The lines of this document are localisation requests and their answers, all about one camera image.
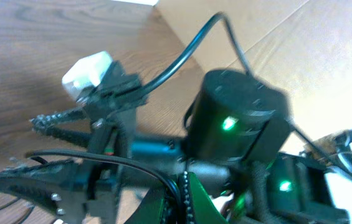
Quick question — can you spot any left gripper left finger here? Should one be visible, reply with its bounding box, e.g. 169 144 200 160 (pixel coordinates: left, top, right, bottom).
125 187 171 224

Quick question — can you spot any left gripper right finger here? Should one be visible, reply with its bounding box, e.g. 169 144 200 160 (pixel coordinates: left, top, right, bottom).
179 171 228 224

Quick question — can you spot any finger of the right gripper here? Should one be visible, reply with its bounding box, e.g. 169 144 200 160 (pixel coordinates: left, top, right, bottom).
29 108 91 148
0 159 85 223

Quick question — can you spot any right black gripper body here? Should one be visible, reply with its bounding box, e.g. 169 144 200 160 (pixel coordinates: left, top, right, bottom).
75 109 136 223

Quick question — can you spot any black USB cable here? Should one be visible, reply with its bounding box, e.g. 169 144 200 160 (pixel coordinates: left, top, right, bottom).
0 148 181 224

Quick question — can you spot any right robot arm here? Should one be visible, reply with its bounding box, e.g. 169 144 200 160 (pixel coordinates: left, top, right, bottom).
0 67 352 223

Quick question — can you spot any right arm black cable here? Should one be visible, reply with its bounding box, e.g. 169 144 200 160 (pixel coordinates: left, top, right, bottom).
138 11 254 97

